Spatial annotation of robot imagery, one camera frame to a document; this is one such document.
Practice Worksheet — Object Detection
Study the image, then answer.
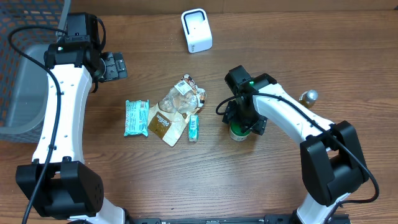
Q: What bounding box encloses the green lid Knorr jar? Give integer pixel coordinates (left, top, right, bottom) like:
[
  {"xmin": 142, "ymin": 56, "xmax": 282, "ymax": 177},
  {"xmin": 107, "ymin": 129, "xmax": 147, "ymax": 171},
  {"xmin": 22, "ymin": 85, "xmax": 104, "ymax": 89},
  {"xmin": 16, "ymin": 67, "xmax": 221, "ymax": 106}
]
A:
[{"xmin": 229, "ymin": 122, "xmax": 251, "ymax": 141}]

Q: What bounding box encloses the teal wet wipes pack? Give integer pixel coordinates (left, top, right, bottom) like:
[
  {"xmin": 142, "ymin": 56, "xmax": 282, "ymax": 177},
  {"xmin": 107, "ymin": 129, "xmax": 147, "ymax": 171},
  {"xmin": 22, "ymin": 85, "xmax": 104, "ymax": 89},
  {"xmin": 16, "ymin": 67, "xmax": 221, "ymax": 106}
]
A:
[{"xmin": 124, "ymin": 100, "xmax": 149, "ymax": 137}]

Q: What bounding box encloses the small Kleenex tissue pack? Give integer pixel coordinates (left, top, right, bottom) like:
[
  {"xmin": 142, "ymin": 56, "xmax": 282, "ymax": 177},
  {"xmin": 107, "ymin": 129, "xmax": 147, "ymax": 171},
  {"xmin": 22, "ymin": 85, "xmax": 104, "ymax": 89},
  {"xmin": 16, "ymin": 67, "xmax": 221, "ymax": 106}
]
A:
[{"xmin": 188, "ymin": 114, "xmax": 199, "ymax": 142}]

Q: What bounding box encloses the yellow dish soap bottle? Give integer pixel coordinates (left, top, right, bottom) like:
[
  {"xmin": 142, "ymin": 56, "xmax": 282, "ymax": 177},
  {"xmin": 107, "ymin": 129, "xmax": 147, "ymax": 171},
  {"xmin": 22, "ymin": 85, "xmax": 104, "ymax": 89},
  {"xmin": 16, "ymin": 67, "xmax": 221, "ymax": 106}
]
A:
[{"xmin": 298, "ymin": 90, "xmax": 318, "ymax": 109}]

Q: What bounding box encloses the brown Panfree bread bag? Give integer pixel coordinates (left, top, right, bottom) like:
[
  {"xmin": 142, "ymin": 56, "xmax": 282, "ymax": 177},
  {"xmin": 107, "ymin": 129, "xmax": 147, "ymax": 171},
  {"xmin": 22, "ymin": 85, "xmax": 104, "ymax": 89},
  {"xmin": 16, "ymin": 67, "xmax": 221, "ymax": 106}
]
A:
[{"xmin": 148, "ymin": 73, "xmax": 206, "ymax": 147}]

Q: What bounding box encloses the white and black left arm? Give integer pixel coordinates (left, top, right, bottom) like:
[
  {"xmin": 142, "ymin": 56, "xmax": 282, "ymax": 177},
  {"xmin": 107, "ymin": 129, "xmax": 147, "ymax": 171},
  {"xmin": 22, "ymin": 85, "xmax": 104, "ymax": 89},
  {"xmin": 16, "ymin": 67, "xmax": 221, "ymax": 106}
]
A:
[{"xmin": 16, "ymin": 12, "xmax": 132, "ymax": 223}]

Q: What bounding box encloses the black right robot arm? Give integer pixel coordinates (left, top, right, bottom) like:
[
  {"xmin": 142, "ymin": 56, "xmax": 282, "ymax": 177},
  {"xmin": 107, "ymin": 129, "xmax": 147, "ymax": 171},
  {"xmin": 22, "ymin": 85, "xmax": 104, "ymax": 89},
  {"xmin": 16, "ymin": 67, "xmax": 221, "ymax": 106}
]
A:
[{"xmin": 221, "ymin": 65, "xmax": 369, "ymax": 223}]

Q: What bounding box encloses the white barcode scanner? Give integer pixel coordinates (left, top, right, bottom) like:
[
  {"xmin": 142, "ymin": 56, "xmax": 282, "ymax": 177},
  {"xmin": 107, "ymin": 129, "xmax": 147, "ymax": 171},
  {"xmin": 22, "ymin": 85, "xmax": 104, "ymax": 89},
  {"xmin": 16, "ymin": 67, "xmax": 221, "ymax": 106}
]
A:
[{"xmin": 181, "ymin": 8, "xmax": 213, "ymax": 54}]

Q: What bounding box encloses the grey plastic mesh basket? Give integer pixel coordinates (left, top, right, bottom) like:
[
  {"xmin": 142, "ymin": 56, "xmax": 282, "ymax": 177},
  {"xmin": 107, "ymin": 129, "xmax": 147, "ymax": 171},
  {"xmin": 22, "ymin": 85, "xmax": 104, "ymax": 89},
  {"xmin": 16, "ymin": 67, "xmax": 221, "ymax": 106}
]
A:
[{"xmin": 1, "ymin": 0, "xmax": 71, "ymax": 142}]

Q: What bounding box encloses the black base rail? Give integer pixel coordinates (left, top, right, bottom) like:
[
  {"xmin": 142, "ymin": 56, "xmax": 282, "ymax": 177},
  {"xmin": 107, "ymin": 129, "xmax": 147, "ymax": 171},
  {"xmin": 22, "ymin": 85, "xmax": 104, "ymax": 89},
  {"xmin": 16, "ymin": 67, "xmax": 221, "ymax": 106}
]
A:
[{"xmin": 74, "ymin": 213, "xmax": 352, "ymax": 224}]

